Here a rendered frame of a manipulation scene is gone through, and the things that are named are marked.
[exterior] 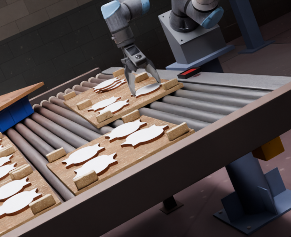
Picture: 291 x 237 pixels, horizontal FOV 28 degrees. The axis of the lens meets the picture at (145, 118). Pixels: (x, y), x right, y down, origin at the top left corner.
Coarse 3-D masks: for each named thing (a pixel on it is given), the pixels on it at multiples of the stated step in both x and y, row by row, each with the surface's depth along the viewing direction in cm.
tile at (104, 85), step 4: (108, 80) 269; (112, 80) 264; (116, 80) 262; (100, 84) 269; (104, 84) 264; (108, 84) 259; (112, 84) 259; (96, 88) 262; (100, 88) 259; (104, 88) 258
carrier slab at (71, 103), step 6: (114, 78) 286; (120, 78) 279; (126, 84) 256; (90, 90) 281; (114, 90) 254; (120, 90) 248; (78, 96) 279; (84, 96) 272; (90, 96) 265; (96, 96) 258; (102, 96) 252; (66, 102) 277; (72, 102) 270; (78, 102) 264; (72, 108) 255
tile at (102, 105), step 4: (120, 96) 231; (104, 100) 237; (108, 100) 234; (112, 100) 230; (116, 100) 228; (96, 104) 236; (100, 104) 232; (104, 104) 229; (108, 104) 226; (92, 108) 232; (96, 108) 228; (100, 108) 227; (104, 108) 226
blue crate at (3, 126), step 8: (24, 96) 295; (16, 104) 290; (24, 104) 294; (0, 112) 280; (8, 112) 285; (16, 112) 289; (24, 112) 293; (32, 112) 298; (0, 120) 280; (8, 120) 284; (16, 120) 288; (0, 128) 278; (8, 128) 283
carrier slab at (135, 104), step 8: (144, 80) 247; (152, 80) 240; (168, 80) 226; (128, 88) 245; (136, 88) 238; (160, 88) 218; (176, 88) 212; (112, 96) 243; (128, 96) 229; (144, 96) 216; (152, 96) 211; (160, 96) 210; (136, 104) 209; (144, 104) 209; (80, 112) 238; (88, 112) 231; (96, 112) 225; (120, 112) 207; (128, 112) 208; (88, 120) 220; (96, 120) 211; (104, 120) 206; (112, 120) 206
